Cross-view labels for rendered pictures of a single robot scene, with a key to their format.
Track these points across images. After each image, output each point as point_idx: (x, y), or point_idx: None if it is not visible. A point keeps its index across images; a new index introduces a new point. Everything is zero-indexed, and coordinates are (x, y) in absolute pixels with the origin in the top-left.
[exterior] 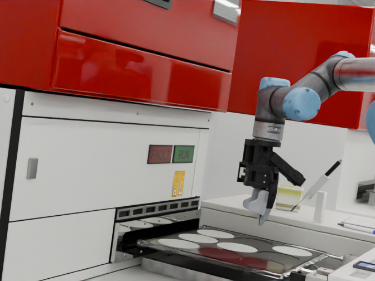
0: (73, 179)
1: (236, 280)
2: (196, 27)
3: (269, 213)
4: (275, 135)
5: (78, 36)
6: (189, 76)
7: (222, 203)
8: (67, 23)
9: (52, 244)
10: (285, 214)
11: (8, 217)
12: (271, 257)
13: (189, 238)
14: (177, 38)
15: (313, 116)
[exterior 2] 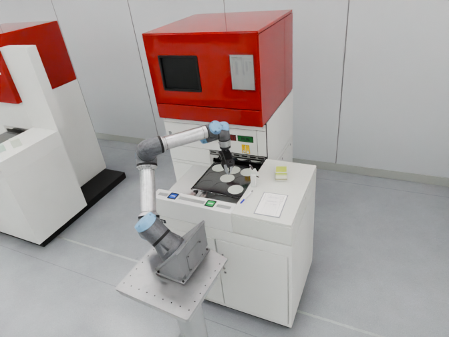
0: None
1: None
2: (221, 95)
3: (226, 171)
4: (219, 144)
5: (164, 104)
6: (223, 113)
7: (266, 163)
8: (158, 101)
9: (184, 152)
10: (262, 178)
11: None
12: (218, 185)
13: None
14: (210, 101)
15: (202, 143)
